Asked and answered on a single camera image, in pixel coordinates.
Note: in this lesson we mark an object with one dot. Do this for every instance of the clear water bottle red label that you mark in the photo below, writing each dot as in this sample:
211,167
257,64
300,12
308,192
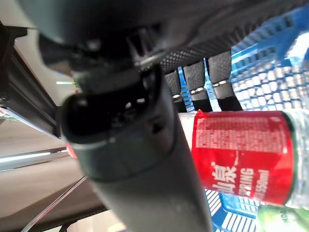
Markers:
241,157

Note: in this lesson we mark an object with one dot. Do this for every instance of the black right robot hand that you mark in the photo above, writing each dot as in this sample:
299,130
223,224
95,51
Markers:
144,181

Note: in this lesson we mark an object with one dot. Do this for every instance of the small bright green bottle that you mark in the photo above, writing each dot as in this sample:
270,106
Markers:
285,220

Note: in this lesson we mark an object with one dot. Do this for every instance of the blue plastic shopping basket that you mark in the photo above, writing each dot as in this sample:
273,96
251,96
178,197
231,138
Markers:
265,72

